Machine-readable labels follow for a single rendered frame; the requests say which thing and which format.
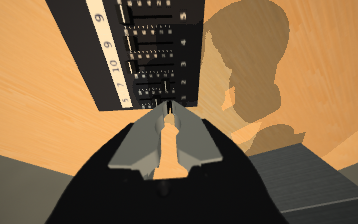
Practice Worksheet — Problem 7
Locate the black lighting desk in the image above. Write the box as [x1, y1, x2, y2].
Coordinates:
[45, 0, 205, 112]

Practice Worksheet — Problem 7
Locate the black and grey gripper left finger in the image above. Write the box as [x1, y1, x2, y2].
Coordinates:
[44, 101, 170, 224]

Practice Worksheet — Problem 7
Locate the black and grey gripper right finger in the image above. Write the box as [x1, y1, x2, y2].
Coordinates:
[170, 100, 289, 224]

